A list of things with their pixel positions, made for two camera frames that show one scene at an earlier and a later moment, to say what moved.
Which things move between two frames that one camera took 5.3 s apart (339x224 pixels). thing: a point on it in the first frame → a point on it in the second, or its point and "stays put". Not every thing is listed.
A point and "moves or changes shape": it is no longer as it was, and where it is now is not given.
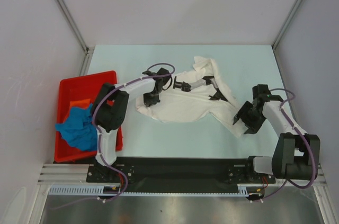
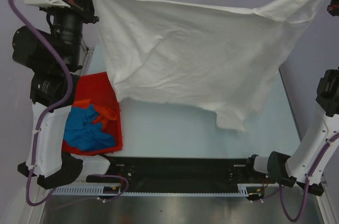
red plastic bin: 80,87 stays put
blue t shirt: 79,130 stays put
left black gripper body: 151,98 → 66,26
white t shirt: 196,95 moves or changes shape
